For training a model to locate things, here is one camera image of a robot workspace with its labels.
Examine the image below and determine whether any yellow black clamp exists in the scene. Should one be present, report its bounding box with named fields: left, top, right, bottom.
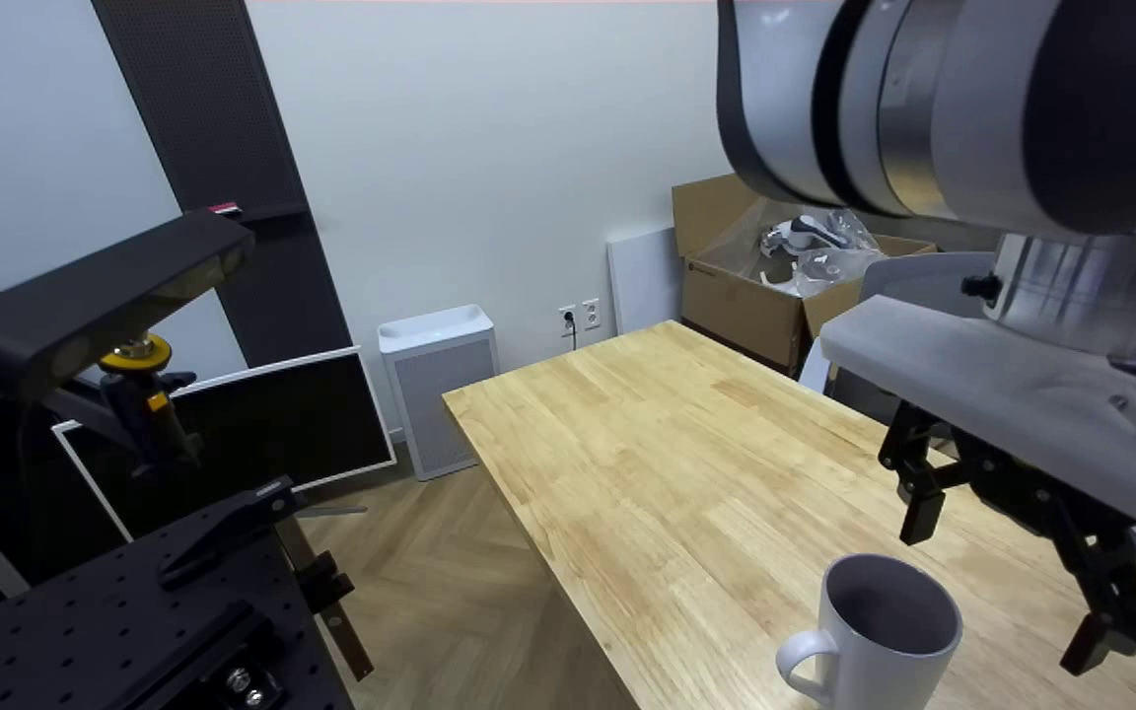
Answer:
left=95, top=332, right=205, bottom=467

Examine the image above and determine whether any brown cardboard box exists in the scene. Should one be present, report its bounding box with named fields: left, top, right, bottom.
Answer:
left=666, top=173, right=938, bottom=379

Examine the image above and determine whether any white leaning panel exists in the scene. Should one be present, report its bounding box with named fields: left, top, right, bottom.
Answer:
left=605, top=223, right=683, bottom=341

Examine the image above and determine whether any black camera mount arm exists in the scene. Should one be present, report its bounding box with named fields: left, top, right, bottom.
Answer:
left=0, top=215, right=261, bottom=408

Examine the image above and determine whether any black angled bracket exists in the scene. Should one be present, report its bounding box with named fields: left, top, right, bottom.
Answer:
left=157, top=475, right=304, bottom=593

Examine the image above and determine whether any white wrist mount plate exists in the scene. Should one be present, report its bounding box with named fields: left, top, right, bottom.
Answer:
left=815, top=291, right=1136, bottom=536

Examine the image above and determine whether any white ceramic mug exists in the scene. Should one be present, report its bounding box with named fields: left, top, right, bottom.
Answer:
left=775, top=554, right=968, bottom=710

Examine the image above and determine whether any black perforated breadboard table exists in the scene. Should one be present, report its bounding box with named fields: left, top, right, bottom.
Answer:
left=0, top=491, right=358, bottom=710

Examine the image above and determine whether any clear crumpled plastic bag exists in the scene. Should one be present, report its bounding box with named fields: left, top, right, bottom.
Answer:
left=759, top=208, right=892, bottom=301

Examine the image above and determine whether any black white-framed monitor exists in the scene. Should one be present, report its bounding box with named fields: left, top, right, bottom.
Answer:
left=50, top=345, right=403, bottom=545

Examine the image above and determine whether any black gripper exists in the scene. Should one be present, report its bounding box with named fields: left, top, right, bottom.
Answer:
left=875, top=397, right=1136, bottom=681

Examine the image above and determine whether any dark structural pillar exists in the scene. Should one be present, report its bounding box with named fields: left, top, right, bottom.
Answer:
left=92, top=0, right=354, bottom=371

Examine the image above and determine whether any white air purifier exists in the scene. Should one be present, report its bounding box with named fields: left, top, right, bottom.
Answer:
left=370, top=301, right=503, bottom=482

